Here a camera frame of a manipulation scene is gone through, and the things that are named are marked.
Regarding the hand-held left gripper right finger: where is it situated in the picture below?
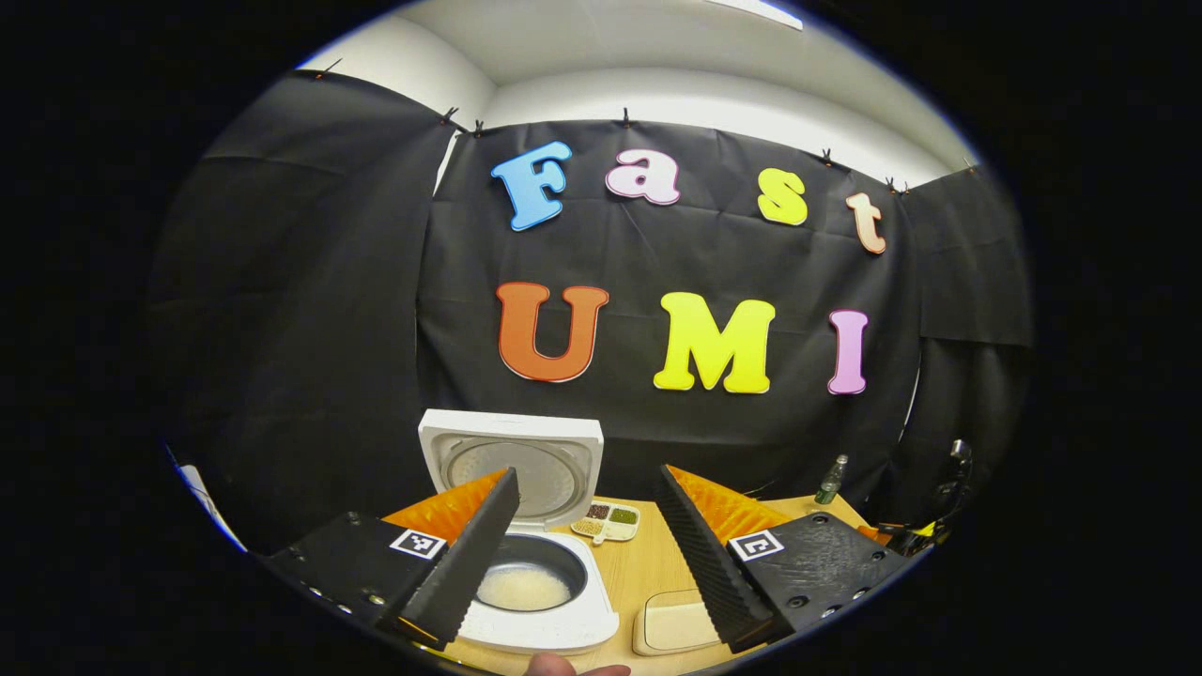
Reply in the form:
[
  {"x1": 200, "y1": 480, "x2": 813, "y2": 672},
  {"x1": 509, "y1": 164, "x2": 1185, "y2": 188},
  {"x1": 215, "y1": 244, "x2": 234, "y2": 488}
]
[{"x1": 655, "y1": 463, "x2": 910, "y2": 655}]

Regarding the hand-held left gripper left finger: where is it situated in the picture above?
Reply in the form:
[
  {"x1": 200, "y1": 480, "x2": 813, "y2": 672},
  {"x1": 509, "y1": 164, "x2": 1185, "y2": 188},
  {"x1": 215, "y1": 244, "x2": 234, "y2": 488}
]
[{"x1": 263, "y1": 467, "x2": 522, "y2": 651}]

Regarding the clear box of rice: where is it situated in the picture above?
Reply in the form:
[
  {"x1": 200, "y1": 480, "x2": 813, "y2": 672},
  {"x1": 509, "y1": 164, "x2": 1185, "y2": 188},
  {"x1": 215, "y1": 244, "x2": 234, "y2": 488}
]
[{"x1": 632, "y1": 589, "x2": 724, "y2": 656}]

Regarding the white rice cooker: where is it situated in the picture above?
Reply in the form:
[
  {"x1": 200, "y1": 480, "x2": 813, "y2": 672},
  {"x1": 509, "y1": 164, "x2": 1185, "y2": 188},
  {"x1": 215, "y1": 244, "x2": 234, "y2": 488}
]
[{"x1": 418, "y1": 408, "x2": 621, "y2": 655}]

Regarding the white divided condiment dish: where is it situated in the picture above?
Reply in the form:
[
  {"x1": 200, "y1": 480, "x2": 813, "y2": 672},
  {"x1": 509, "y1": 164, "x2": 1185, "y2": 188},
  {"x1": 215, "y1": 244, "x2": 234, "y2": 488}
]
[{"x1": 570, "y1": 500, "x2": 641, "y2": 545}]

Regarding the green plastic bottle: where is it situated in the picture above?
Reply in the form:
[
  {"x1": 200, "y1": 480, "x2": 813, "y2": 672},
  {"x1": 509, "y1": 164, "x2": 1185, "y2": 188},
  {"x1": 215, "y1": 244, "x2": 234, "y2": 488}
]
[{"x1": 813, "y1": 454, "x2": 849, "y2": 506}]

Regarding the black backdrop cloth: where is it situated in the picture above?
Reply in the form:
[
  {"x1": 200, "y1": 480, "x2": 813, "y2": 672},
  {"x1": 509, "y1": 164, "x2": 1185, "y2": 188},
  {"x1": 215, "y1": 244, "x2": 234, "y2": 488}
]
[{"x1": 146, "y1": 70, "x2": 1034, "y2": 555}]

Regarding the large ceiling light panel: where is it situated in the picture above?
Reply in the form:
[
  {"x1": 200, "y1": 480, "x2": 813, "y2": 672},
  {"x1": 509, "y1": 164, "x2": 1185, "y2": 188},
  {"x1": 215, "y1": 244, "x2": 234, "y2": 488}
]
[{"x1": 709, "y1": 0, "x2": 806, "y2": 31}]

